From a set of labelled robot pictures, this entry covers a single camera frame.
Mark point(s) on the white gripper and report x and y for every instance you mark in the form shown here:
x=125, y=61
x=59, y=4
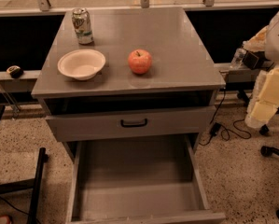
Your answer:
x=277, y=41

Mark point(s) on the red apple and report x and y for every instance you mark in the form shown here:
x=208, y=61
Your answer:
x=139, y=61

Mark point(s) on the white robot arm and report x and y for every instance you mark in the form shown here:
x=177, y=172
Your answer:
x=272, y=40

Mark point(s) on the grey drawer cabinet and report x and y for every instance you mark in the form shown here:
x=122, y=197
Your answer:
x=146, y=73

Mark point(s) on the open grey lower drawer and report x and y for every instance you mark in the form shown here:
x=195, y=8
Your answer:
x=140, y=180

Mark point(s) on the small black speaker box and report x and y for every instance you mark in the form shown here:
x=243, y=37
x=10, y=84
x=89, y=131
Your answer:
x=254, y=60

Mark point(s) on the clear plastic water bottle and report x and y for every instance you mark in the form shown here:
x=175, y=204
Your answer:
x=238, y=58

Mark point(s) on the black chair base wheel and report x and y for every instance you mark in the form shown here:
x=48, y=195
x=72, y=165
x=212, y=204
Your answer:
x=268, y=151

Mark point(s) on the white paper bowl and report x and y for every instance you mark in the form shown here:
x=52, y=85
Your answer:
x=81, y=64

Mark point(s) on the green soda can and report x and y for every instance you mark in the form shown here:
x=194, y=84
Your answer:
x=82, y=24

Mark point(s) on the black and yellow tape measure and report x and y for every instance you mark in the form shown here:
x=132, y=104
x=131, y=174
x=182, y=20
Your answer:
x=14, y=71

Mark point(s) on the black power adapter with cable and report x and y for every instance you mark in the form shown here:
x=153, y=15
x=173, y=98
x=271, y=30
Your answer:
x=225, y=132

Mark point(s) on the closed grey drawer with handle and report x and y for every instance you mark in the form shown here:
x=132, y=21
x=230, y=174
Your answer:
x=119, y=124

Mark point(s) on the black chair frame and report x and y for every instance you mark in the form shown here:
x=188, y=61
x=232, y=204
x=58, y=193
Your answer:
x=34, y=183

